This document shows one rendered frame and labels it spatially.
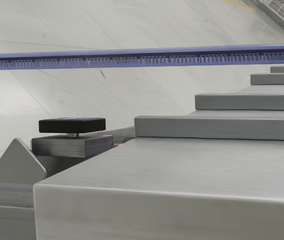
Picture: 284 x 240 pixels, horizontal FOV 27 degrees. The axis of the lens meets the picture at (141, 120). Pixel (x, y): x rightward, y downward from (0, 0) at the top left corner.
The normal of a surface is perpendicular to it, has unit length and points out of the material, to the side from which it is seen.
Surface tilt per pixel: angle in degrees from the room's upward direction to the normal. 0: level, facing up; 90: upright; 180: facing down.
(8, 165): 90
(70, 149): 90
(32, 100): 0
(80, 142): 90
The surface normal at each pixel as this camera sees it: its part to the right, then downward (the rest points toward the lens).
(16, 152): -0.47, 0.06
